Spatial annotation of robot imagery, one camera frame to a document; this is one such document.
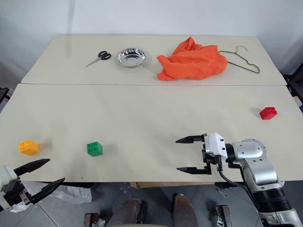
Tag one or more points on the yellow toy brick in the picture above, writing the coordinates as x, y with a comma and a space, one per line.
29, 147

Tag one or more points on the brown cardboard piece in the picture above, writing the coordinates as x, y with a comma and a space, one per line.
170, 184

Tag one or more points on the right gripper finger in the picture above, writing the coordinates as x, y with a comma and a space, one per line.
189, 139
194, 170

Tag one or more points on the crumpled orange cloth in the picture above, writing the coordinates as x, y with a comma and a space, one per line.
191, 62

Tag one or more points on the rusty metal foot bracket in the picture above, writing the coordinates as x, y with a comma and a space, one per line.
91, 220
223, 215

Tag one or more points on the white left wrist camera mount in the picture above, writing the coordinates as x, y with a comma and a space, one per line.
6, 175

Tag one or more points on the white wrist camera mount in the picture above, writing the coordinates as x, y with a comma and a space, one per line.
6, 175
214, 144

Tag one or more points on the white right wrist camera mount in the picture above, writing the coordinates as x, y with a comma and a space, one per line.
214, 144

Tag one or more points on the red toy brick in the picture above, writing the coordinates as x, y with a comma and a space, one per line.
268, 113

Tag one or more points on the dark chair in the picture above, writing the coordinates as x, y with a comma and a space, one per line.
294, 87

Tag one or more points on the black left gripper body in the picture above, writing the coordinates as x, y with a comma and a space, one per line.
14, 191

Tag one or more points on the white plastic bag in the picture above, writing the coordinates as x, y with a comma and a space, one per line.
75, 194

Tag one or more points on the shiny metal bowl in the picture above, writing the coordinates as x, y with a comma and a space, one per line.
131, 58

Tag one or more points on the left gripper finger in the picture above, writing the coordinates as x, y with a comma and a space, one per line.
32, 166
47, 189

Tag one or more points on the green toy brick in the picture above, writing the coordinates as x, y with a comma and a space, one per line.
94, 149

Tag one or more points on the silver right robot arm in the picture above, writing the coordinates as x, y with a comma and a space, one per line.
259, 163

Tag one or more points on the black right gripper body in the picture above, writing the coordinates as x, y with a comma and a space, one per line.
211, 160

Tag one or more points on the dark rounded brown shape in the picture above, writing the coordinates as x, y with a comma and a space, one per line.
184, 210
125, 212

